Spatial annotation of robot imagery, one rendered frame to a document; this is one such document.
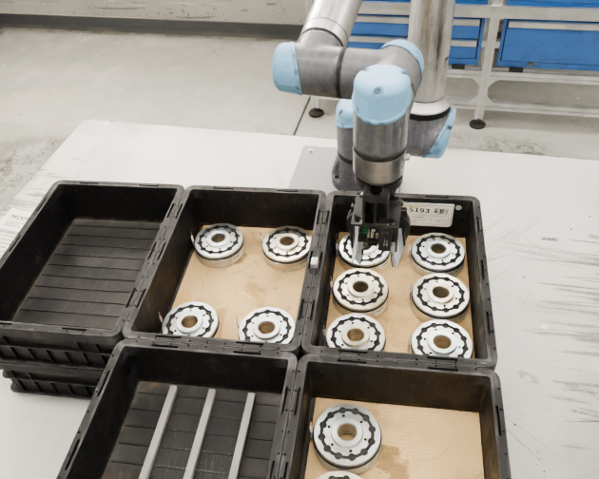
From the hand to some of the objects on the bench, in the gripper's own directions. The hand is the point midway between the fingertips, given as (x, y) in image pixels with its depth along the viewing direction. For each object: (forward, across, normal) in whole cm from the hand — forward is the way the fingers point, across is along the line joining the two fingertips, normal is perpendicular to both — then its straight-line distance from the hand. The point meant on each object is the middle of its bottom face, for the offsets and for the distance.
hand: (376, 256), depth 102 cm
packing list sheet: (+26, -92, +13) cm, 97 cm away
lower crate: (+26, -56, -2) cm, 62 cm away
